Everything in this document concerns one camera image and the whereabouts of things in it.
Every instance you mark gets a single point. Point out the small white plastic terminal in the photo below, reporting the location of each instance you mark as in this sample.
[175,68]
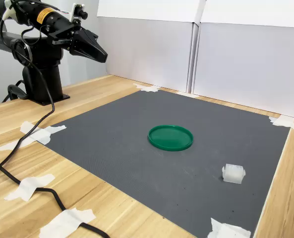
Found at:
[233,174]

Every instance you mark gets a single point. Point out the round green lid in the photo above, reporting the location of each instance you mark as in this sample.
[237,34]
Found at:
[171,138]

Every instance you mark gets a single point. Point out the white tape piece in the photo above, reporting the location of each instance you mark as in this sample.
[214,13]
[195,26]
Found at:
[40,135]
[187,94]
[29,187]
[227,230]
[283,121]
[146,87]
[65,221]

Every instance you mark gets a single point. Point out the dark grey mat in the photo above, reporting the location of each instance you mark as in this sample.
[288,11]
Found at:
[136,173]

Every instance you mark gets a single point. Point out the small white camera box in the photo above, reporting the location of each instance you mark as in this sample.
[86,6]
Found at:
[75,12]

